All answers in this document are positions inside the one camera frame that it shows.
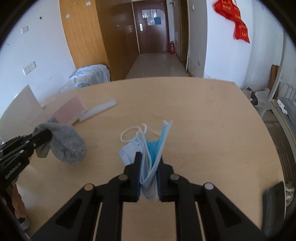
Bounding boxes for grey sock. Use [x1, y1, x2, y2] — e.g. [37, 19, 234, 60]
[33, 116, 87, 165]

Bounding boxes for clear zip bag red label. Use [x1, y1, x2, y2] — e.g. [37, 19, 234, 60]
[40, 89, 112, 126]

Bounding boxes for blue surgical mask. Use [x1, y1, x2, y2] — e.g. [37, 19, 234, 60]
[119, 120, 173, 202]

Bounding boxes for person's left hand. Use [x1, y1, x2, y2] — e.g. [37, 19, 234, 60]
[11, 181, 27, 219]

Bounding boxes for white foam box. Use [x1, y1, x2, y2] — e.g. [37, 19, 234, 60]
[1, 85, 47, 142]

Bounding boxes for light blue cloth covered bin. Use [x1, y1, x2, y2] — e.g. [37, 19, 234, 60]
[61, 64, 110, 92]

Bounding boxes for wooden wardrobe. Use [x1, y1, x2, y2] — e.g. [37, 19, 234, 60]
[59, 1, 139, 81]

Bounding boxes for red fire extinguisher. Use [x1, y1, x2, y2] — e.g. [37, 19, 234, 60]
[170, 41, 176, 55]

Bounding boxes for dark brown entrance door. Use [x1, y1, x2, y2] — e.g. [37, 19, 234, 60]
[132, 1, 169, 54]

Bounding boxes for red hanging banners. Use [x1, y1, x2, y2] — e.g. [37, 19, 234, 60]
[213, 0, 250, 44]

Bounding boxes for double wall socket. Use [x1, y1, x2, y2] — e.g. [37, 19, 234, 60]
[22, 61, 37, 75]

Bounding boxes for wall switch plate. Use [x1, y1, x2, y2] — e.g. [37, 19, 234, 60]
[21, 26, 29, 34]

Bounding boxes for side door frame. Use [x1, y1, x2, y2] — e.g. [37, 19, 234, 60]
[178, 0, 189, 69]

